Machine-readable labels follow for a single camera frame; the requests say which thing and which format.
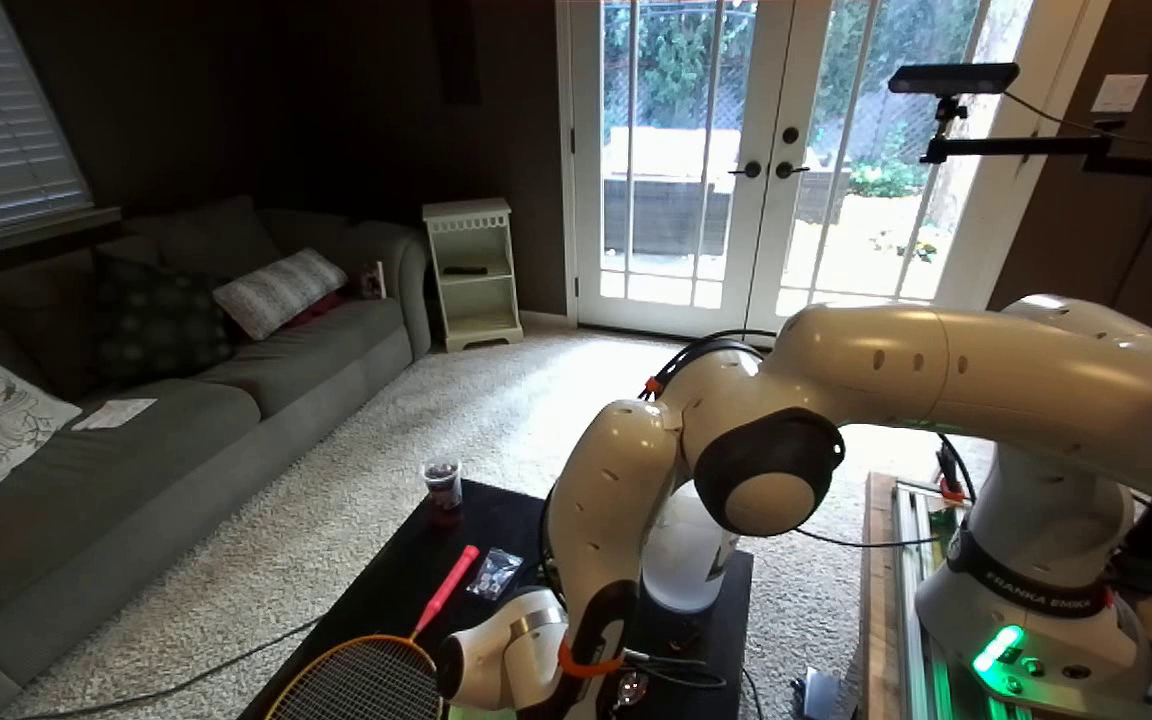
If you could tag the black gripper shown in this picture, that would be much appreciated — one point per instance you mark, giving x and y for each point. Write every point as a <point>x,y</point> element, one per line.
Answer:
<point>667,665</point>

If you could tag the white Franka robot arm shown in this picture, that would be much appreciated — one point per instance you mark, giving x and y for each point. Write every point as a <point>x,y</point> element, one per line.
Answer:
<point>1002,385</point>

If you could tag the silver metal spoon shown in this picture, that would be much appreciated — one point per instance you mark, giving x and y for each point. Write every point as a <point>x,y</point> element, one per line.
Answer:
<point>627,690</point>

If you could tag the clear plastic bag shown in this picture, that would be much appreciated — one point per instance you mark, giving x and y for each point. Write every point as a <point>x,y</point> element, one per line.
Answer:
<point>494,575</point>

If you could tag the wooden base board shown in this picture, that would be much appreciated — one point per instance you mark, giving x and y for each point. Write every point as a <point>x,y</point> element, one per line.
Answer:
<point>883,601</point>

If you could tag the small drink can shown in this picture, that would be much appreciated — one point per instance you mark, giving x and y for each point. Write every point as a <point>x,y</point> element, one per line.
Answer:
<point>443,486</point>

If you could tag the black coffee table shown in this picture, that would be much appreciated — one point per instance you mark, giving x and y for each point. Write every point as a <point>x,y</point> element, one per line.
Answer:
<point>391,587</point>

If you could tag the dark red clamp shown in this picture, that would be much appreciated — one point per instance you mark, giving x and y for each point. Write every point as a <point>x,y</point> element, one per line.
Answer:
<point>952,480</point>

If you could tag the white shelf unit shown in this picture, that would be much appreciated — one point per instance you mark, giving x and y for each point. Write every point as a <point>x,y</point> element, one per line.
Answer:
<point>472,302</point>

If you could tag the white french door leaf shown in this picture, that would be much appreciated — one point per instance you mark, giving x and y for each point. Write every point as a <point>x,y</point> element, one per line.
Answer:
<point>922,285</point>
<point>584,160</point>

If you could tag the grey white striped pillow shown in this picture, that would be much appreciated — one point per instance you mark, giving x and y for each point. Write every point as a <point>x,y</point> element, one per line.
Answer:
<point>276,289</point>

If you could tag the grey sofa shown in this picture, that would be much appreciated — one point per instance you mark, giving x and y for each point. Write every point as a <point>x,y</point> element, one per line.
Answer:
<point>138,494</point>

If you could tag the white paper sheet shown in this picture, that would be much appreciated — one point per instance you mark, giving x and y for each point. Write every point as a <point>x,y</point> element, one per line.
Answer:
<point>112,412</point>

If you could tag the dark patterned pillow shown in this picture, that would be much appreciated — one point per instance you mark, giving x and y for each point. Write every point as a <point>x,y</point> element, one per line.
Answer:
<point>156,326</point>

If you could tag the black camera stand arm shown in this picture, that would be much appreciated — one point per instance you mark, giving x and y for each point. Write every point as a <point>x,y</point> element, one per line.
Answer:
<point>1031,147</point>

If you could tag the black stereo camera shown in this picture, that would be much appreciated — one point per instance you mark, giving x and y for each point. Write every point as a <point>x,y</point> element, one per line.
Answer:
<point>952,76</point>

